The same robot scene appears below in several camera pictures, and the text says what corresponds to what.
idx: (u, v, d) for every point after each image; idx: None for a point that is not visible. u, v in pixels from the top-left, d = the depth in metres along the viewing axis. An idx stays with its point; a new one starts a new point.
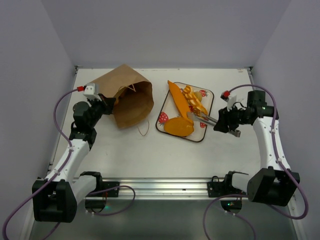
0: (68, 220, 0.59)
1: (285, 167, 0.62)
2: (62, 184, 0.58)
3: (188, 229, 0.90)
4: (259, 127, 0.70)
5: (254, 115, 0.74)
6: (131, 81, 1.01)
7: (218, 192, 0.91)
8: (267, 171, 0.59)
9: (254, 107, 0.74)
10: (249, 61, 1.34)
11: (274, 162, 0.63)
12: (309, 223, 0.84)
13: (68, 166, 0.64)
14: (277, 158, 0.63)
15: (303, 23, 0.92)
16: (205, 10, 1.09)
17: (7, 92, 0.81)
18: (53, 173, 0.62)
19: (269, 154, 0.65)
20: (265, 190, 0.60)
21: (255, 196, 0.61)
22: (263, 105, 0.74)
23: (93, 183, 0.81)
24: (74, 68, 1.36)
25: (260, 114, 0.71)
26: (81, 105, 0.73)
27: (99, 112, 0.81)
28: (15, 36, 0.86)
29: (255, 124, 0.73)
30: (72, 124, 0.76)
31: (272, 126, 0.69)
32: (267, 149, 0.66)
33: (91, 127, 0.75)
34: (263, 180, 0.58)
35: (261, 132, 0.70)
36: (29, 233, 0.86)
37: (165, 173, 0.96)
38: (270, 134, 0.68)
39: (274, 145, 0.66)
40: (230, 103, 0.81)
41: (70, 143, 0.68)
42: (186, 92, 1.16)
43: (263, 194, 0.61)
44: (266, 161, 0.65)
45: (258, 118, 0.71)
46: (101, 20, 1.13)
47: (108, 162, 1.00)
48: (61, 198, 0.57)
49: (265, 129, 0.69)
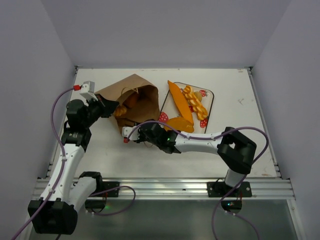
0: (69, 231, 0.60)
1: (219, 134, 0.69)
2: (58, 204, 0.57)
3: (188, 229, 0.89)
4: (182, 145, 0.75)
5: (173, 147, 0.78)
6: (138, 85, 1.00)
7: (218, 192, 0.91)
8: (223, 149, 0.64)
9: (164, 144, 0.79)
10: (249, 61, 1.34)
11: (215, 142, 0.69)
12: (308, 223, 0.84)
13: (63, 181, 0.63)
14: (212, 138, 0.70)
15: (302, 23, 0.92)
16: (205, 10, 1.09)
17: (7, 92, 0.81)
18: (48, 192, 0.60)
19: (207, 143, 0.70)
20: (239, 155, 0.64)
21: (246, 164, 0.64)
22: (168, 136, 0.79)
23: (94, 185, 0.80)
24: (74, 68, 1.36)
25: (174, 143, 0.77)
26: (75, 103, 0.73)
27: (95, 112, 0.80)
28: (15, 36, 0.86)
29: (180, 149, 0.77)
30: (66, 124, 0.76)
31: (184, 136, 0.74)
32: (202, 143, 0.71)
33: (85, 127, 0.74)
34: (228, 154, 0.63)
35: (187, 146, 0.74)
36: (29, 233, 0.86)
37: (165, 173, 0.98)
38: (191, 138, 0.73)
39: (198, 138, 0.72)
40: (133, 137, 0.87)
41: (63, 152, 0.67)
42: (186, 92, 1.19)
43: (244, 158, 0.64)
44: (212, 148, 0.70)
45: (176, 145, 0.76)
46: (101, 20, 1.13)
47: (108, 162, 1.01)
48: (59, 217, 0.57)
49: (185, 141, 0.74)
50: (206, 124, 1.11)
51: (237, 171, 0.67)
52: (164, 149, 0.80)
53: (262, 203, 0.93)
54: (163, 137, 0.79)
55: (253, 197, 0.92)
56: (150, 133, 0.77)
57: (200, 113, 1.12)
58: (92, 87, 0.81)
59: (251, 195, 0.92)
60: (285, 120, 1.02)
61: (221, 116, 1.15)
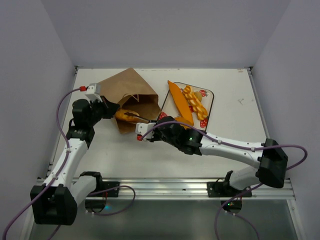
0: (69, 223, 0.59)
1: (260, 146, 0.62)
2: (61, 189, 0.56)
3: (188, 229, 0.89)
4: (209, 149, 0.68)
5: (194, 148, 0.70)
6: (138, 91, 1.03)
7: (218, 192, 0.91)
8: (264, 164, 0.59)
9: (185, 144, 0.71)
10: (249, 61, 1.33)
11: (255, 153, 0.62)
12: (309, 224, 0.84)
13: (66, 169, 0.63)
14: (251, 149, 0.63)
15: (303, 22, 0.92)
16: (205, 10, 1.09)
17: (7, 92, 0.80)
18: (51, 177, 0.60)
19: (244, 153, 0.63)
20: (278, 171, 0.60)
21: (280, 178, 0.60)
22: (190, 136, 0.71)
23: (93, 183, 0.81)
24: (74, 68, 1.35)
25: (198, 144, 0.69)
26: (81, 101, 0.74)
27: (99, 113, 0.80)
28: (15, 36, 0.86)
29: (204, 152, 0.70)
30: (70, 122, 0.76)
31: (213, 139, 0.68)
32: (236, 152, 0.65)
33: (89, 125, 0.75)
34: (269, 169, 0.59)
35: (215, 151, 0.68)
36: (29, 233, 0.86)
37: (166, 173, 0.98)
38: (222, 144, 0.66)
39: (232, 145, 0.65)
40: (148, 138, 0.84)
41: (67, 144, 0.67)
42: (186, 92, 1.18)
43: (280, 172, 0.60)
44: (250, 159, 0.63)
45: (201, 148, 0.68)
46: (100, 20, 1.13)
47: (108, 162, 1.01)
48: (60, 204, 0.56)
49: (214, 146, 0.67)
50: (206, 124, 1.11)
51: (266, 183, 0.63)
52: (184, 150, 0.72)
53: (262, 203, 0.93)
54: (183, 139, 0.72)
55: (253, 197, 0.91)
56: (168, 133, 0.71)
57: (200, 113, 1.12)
58: (99, 89, 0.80)
59: (251, 195, 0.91)
60: (285, 119, 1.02)
61: (221, 116, 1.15)
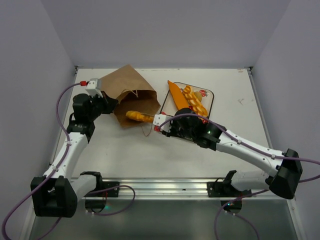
0: (68, 216, 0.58)
1: (281, 155, 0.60)
2: (61, 181, 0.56)
3: (188, 229, 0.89)
4: (227, 147, 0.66)
5: (210, 142, 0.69)
6: (136, 87, 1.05)
7: (218, 191, 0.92)
8: (282, 172, 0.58)
9: (200, 137, 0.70)
10: (249, 61, 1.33)
11: (273, 161, 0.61)
12: (309, 225, 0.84)
13: (67, 162, 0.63)
14: (271, 156, 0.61)
15: (302, 23, 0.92)
16: (205, 10, 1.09)
17: (7, 92, 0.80)
18: (52, 169, 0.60)
19: (262, 159, 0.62)
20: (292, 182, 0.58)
21: (292, 190, 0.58)
22: (208, 129, 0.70)
23: (93, 182, 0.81)
24: (74, 68, 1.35)
25: (215, 139, 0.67)
26: (81, 96, 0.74)
27: (99, 108, 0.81)
28: (15, 36, 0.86)
29: (219, 148, 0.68)
30: (70, 117, 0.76)
31: (232, 137, 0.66)
32: (256, 156, 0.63)
33: (89, 119, 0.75)
34: (285, 178, 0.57)
35: (233, 150, 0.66)
36: (29, 233, 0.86)
37: (167, 173, 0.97)
38: (242, 145, 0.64)
39: (253, 148, 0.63)
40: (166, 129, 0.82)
41: (68, 137, 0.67)
42: (186, 92, 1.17)
43: (293, 184, 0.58)
44: (268, 166, 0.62)
45: (218, 143, 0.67)
46: (101, 20, 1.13)
47: (108, 161, 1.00)
48: (60, 195, 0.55)
49: (233, 145, 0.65)
50: None
51: (274, 191, 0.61)
52: (199, 143, 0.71)
53: (262, 204, 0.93)
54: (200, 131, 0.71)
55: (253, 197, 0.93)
56: (185, 124, 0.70)
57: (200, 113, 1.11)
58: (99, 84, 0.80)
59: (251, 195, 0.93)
60: (285, 119, 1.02)
61: (221, 116, 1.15)
